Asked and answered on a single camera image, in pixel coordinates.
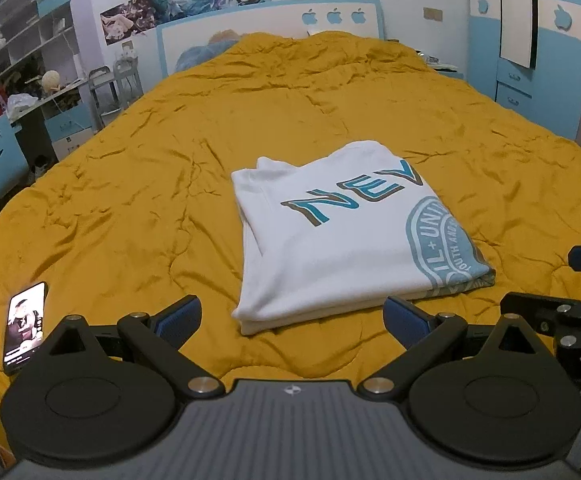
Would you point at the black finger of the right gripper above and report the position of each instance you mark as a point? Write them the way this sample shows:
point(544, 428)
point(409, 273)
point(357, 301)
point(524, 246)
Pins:
point(549, 316)

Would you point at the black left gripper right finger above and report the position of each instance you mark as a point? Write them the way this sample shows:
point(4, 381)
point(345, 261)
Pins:
point(487, 395)

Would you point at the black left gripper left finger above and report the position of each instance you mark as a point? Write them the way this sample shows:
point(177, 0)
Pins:
point(95, 394)

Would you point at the white printed t-shirt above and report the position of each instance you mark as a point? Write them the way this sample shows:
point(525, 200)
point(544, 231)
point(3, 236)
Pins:
point(344, 233)

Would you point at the black smartphone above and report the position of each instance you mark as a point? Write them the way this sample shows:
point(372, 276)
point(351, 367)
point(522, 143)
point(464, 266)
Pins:
point(24, 327)

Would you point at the mustard yellow bed quilt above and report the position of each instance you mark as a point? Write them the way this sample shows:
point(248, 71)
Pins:
point(144, 213)

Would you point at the blue white wardrobe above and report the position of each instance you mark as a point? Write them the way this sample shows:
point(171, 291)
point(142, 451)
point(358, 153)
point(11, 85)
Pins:
point(526, 56)

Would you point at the cluttered desk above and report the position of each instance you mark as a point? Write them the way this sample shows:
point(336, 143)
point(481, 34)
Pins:
point(55, 126)

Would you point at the white blue headboard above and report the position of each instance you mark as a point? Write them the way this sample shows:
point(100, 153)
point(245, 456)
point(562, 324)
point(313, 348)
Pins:
point(287, 18)

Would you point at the blue pillow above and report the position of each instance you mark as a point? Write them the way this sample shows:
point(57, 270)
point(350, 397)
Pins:
point(217, 44)

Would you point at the beige wall switch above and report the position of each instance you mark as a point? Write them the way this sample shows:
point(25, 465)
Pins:
point(433, 14)

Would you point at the blue white wall shelf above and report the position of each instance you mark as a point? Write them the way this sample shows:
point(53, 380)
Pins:
point(25, 25)

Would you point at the anime wall poster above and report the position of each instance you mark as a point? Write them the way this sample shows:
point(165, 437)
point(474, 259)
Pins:
point(133, 17)

